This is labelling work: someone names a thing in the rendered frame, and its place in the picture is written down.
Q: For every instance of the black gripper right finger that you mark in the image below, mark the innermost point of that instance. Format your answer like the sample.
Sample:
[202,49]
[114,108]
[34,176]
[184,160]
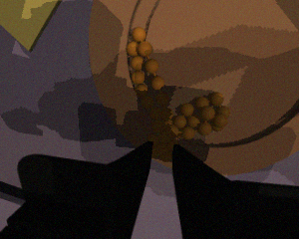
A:
[210,206]

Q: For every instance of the brown round bead board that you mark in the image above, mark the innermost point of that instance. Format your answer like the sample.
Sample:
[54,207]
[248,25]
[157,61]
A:
[248,50]

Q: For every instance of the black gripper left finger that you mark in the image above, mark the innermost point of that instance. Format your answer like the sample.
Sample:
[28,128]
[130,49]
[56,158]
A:
[114,188]

